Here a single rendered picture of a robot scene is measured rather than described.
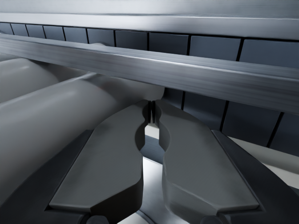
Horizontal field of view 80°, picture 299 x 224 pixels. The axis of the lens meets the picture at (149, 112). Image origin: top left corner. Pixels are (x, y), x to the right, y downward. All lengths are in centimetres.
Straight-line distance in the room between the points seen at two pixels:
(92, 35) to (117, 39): 3
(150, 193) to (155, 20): 23
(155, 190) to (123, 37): 21
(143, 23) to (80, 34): 8
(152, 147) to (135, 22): 16
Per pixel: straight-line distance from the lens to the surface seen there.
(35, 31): 30
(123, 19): 19
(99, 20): 21
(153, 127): 16
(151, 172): 26
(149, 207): 32
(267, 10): 20
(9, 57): 20
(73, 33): 24
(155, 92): 15
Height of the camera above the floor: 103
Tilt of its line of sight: 49 degrees down
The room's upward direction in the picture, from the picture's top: 131 degrees counter-clockwise
